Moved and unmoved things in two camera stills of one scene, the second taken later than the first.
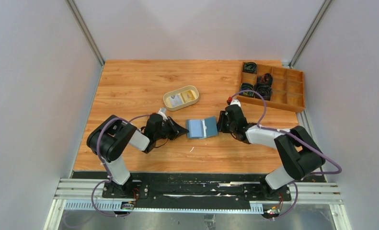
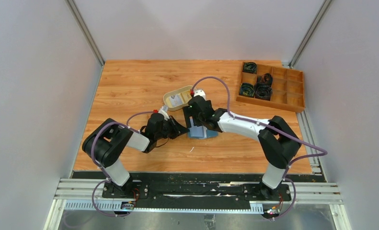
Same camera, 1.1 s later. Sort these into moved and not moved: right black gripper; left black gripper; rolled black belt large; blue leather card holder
Moved: right black gripper
Not moved: left black gripper; rolled black belt large; blue leather card holder
